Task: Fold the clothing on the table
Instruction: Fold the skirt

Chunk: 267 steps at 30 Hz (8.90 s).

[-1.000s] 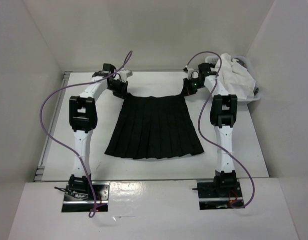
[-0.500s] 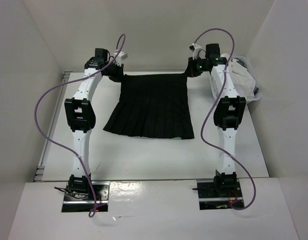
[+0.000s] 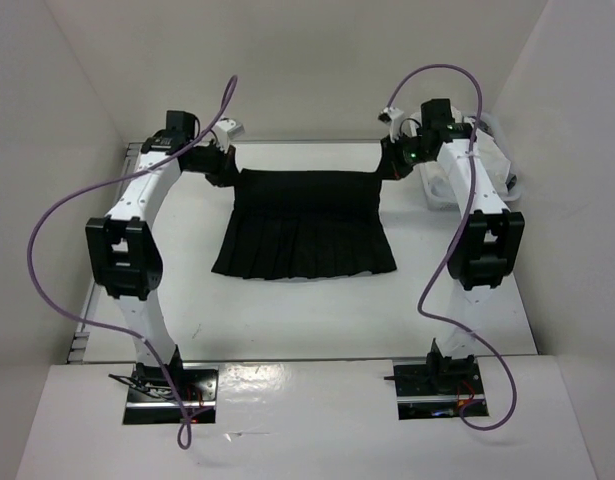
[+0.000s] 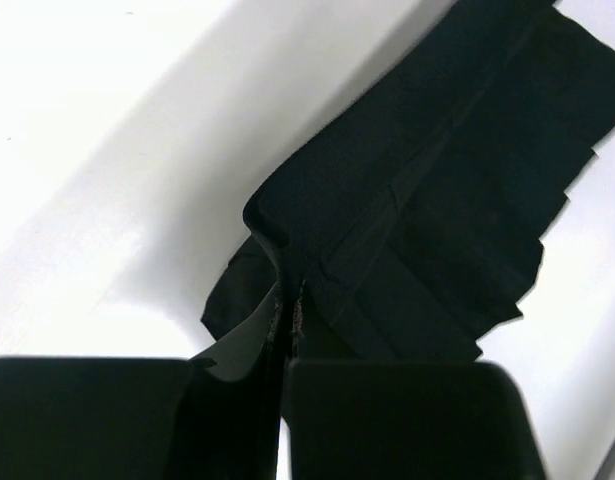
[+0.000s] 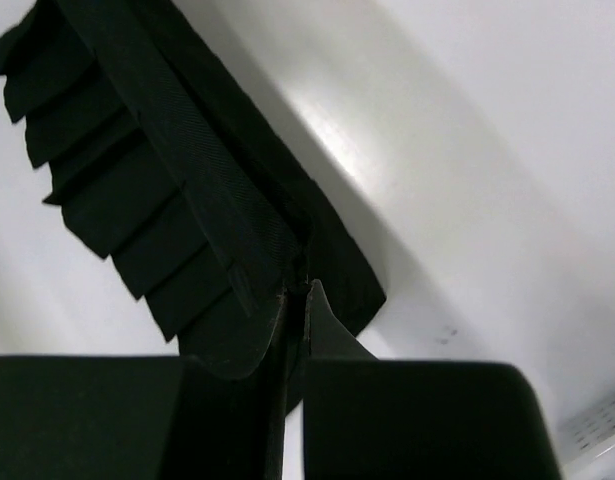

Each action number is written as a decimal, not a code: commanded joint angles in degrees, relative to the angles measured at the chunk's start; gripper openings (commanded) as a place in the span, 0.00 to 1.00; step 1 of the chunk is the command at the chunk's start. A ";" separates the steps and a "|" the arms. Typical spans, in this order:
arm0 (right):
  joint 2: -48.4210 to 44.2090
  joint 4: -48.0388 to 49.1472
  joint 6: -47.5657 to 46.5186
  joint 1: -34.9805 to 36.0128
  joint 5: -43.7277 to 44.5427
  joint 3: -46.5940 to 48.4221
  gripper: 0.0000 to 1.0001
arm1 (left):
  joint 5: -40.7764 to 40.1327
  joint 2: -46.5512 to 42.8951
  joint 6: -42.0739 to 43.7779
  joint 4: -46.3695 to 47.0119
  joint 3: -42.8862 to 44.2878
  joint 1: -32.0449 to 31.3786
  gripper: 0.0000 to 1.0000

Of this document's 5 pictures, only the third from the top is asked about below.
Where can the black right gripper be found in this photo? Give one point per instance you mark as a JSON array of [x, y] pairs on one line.
[[392, 166]]

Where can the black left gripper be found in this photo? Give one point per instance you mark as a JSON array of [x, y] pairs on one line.
[[225, 174]]

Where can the black pleated skirt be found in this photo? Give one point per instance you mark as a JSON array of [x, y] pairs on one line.
[[304, 224]]

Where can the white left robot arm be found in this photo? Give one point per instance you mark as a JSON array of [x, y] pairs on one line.
[[124, 256]]

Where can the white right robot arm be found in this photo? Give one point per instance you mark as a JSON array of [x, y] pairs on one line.
[[480, 256]]

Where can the white plastic basket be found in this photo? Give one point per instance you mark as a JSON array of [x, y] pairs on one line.
[[435, 203]]

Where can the white crumpled skirt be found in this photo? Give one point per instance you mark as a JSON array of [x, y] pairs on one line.
[[494, 160]]

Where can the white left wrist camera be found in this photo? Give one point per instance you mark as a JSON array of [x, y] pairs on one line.
[[226, 130]]

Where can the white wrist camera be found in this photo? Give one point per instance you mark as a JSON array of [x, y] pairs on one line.
[[393, 118], [226, 130]]

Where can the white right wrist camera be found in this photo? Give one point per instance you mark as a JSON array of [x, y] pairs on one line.
[[393, 118]]

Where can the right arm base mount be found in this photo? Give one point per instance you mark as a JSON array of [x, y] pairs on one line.
[[422, 396]]

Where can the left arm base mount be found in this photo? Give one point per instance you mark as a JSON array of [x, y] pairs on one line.
[[150, 400]]

